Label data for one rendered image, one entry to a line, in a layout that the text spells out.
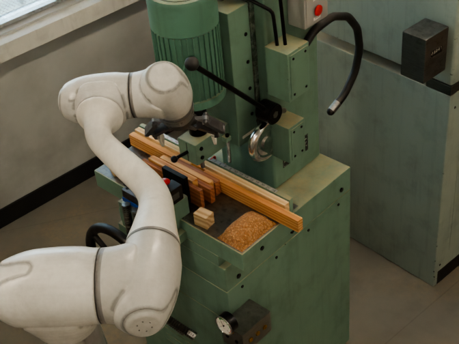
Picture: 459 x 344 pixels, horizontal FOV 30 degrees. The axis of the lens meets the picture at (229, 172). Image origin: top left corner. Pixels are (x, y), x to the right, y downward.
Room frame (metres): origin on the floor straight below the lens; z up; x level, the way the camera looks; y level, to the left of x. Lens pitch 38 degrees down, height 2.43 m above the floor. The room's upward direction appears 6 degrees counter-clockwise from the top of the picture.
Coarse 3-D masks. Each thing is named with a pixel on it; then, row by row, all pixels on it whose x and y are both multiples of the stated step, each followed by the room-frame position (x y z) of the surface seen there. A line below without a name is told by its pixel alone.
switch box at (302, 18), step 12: (288, 0) 2.06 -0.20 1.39; (300, 0) 2.03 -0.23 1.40; (312, 0) 2.04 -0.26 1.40; (324, 0) 2.07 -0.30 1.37; (288, 12) 2.06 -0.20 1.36; (300, 12) 2.03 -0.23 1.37; (312, 12) 2.04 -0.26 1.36; (324, 12) 2.07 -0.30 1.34; (300, 24) 2.03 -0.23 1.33; (312, 24) 2.04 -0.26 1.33
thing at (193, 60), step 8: (184, 64) 1.77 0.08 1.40; (192, 64) 1.75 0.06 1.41; (208, 72) 1.80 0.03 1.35; (216, 80) 1.81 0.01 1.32; (232, 88) 1.85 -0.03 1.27; (240, 96) 1.87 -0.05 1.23; (248, 96) 1.89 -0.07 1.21; (256, 104) 1.91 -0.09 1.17; (264, 104) 1.94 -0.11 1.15; (272, 104) 1.94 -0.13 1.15; (256, 112) 1.94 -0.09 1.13; (264, 112) 1.93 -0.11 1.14; (272, 112) 1.92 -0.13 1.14; (280, 112) 1.94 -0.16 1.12; (264, 120) 1.92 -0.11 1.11; (272, 120) 1.92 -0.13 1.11
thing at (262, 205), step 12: (132, 132) 2.18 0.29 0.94; (132, 144) 2.16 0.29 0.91; (144, 144) 2.12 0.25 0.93; (156, 144) 2.10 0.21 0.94; (156, 156) 2.08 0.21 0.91; (168, 156) 2.04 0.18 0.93; (204, 168) 1.96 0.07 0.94; (228, 180) 1.89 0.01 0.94; (228, 192) 1.87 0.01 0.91; (240, 192) 1.84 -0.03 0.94; (252, 192) 1.83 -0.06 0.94; (252, 204) 1.81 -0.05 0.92; (264, 204) 1.77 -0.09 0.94; (276, 216) 1.74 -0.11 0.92; (288, 216) 1.71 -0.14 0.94; (300, 216) 1.71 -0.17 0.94; (300, 228) 1.69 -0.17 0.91
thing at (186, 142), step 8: (184, 136) 1.95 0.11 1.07; (192, 136) 1.94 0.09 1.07; (208, 136) 1.93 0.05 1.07; (184, 144) 1.92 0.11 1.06; (192, 144) 1.90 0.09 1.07; (200, 144) 1.91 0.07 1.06; (208, 144) 1.93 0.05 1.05; (224, 144) 1.97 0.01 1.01; (192, 152) 1.90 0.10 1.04; (200, 152) 1.90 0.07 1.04; (208, 152) 1.93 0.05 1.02; (216, 152) 1.95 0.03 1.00; (192, 160) 1.91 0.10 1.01; (200, 160) 1.90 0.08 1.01
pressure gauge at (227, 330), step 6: (228, 312) 1.63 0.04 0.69; (216, 318) 1.62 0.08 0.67; (222, 318) 1.61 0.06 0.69; (228, 318) 1.61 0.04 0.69; (234, 318) 1.61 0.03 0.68; (228, 324) 1.59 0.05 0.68; (234, 324) 1.60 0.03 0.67; (222, 330) 1.61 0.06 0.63; (228, 330) 1.60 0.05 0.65; (234, 330) 1.60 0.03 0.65
